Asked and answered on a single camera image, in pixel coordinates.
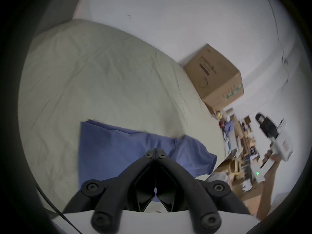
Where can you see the person's right hand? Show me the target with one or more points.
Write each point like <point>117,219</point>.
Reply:
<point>274,158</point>

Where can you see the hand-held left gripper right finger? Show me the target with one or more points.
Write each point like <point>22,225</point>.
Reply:
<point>195,191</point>

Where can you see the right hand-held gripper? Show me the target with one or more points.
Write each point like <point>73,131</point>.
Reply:
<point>277,140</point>

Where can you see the blue shirt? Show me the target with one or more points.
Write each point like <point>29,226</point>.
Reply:
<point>117,152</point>

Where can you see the bed with pale green sheet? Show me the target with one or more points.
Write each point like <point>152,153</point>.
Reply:
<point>92,82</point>

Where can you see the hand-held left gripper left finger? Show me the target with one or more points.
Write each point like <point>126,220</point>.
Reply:
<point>114,194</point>

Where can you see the brown cardboard carton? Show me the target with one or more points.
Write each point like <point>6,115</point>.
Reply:
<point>215,78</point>

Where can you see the person's right forearm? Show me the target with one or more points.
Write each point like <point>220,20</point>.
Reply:
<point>265,194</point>

